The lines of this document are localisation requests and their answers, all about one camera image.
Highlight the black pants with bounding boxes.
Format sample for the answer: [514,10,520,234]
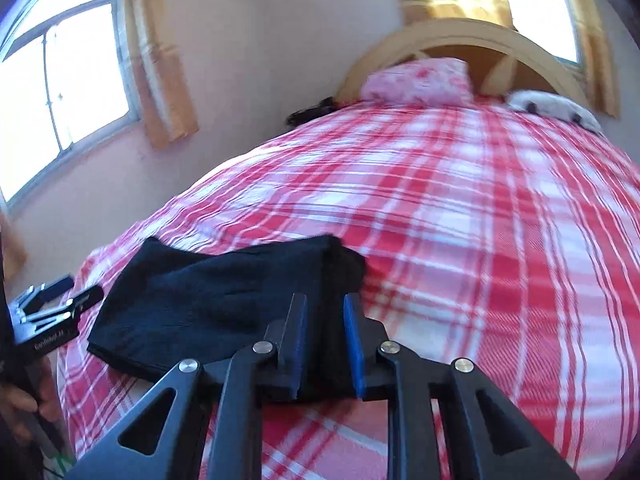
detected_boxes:
[87,233,369,404]

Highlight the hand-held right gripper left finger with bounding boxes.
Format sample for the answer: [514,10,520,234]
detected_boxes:
[62,292,308,480]

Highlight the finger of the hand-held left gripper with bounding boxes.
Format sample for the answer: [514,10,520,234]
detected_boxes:
[64,284,105,319]
[36,273,76,302]

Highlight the dark cloth beside bed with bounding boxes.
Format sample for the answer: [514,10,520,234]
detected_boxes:
[286,94,339,127]

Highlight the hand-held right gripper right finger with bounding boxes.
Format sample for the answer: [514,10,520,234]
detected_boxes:
[343,292,582,480]

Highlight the pink floral pillow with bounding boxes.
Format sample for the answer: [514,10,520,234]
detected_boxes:
[360,57,474,106]

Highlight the window behind headboard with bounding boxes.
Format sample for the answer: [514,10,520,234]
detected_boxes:
[494,0,585,69]

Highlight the person's left hand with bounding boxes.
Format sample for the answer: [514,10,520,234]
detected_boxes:
[0,362,62,442]

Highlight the orange side curtain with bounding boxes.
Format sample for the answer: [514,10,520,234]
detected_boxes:
[124,0,201,150]
[0,210,29,282]

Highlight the red plaid bed sheet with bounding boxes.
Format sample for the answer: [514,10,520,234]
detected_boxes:
[55,101,640,480]

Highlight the wooden arched headboard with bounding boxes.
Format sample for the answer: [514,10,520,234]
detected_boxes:
[332,17,592,109]

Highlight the side window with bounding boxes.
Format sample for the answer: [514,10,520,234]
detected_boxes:
[0,0,142,213]

